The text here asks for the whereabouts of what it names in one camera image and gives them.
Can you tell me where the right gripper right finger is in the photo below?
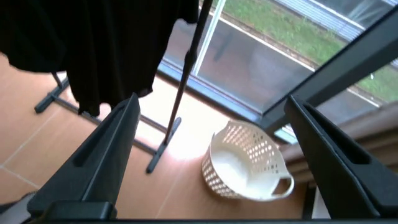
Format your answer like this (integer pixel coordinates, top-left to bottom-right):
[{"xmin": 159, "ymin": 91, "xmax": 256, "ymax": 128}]
[{"xmin": 283, "ymin": 95, "xmax": 398, "ymax": 218}]

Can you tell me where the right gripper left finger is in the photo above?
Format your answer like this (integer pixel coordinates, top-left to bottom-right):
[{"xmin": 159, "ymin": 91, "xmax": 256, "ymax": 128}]
[{"xmin": 27, "ymin": 92, "xmax": 141, "ymax": 220}]

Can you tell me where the black garment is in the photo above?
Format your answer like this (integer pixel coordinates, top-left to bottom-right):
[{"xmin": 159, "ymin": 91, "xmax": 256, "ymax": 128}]
[{"xmin": 63, "ymin": 0, "xmax": 200, "ymax": 118}]

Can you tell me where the white laundry basket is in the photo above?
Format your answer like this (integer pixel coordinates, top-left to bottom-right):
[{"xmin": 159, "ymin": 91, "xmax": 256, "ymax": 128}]
[{"xmin": 201, "ymin": 119, "xmax": 295, "ymax": 202}]

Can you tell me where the black clothes rack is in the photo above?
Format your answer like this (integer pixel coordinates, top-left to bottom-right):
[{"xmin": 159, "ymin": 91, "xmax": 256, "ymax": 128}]
[{"xmin": 34, "ymin": 0, "xmax": 215, "ymax": 174}]

